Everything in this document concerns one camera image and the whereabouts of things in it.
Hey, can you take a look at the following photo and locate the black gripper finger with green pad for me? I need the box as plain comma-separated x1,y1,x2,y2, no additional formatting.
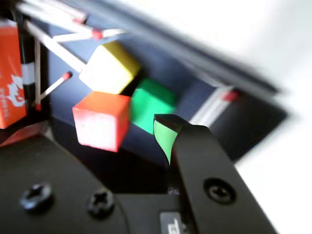
153,113,279,234
0,121,133,234

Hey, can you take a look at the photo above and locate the black cardboard box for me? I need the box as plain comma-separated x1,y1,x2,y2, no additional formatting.
0,0,290,194

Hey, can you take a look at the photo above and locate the red wooden cube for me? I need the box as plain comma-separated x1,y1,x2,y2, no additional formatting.
72,91,132,153

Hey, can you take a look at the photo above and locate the yellow wooden cube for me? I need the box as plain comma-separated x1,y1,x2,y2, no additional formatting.
78,40,141,95

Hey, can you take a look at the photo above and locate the green wooden cube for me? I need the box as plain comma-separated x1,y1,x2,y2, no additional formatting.
130,78,178,136

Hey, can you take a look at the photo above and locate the red tipped wooden match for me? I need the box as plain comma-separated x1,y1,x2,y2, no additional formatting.
189,85,240,123
24,20,87,72
38,71,73,101
52,28,125,41
19,1,88,24

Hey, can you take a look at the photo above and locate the orange matchbox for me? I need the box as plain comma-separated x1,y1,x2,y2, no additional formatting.
0,19,28,130

